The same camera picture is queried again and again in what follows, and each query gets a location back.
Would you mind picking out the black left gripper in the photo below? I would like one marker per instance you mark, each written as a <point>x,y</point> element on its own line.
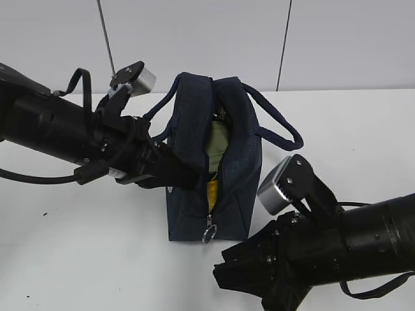
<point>127,151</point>

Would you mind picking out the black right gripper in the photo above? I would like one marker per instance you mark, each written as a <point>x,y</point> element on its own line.
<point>281,262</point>

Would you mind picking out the navy blue lunch bag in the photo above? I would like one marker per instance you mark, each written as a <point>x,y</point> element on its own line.
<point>250,118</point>

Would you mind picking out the yellow bumpy squash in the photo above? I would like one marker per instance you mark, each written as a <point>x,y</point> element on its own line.
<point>212,193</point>

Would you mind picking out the green lid glass container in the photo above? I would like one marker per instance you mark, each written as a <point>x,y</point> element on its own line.
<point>217,145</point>

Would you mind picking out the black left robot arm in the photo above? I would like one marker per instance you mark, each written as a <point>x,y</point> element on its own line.
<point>57,123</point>

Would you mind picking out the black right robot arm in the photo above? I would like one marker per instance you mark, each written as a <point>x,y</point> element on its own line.
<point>380,241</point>

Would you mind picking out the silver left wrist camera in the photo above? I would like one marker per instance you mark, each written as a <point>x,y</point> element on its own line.
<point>136,77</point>

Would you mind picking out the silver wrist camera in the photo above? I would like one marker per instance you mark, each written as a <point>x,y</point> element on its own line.
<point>136,77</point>
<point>293,182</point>

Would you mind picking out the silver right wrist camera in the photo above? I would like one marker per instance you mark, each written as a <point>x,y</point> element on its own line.
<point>293,182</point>

